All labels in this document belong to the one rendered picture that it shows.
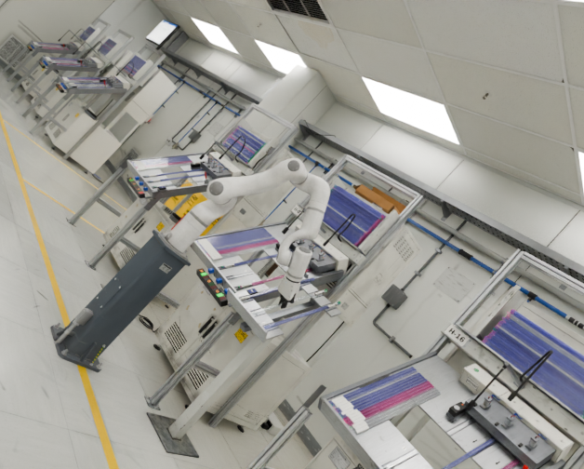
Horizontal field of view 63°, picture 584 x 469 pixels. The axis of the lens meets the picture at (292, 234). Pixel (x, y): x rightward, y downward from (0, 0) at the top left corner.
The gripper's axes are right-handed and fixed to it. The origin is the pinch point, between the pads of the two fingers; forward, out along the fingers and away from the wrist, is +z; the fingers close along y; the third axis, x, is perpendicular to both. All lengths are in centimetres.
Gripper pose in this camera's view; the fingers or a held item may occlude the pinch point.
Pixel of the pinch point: (283, 303)
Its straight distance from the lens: 240.9
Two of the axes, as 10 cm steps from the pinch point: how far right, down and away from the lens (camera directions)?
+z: -3.3, 8.6, 3.8
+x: 7.4, -0.1, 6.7
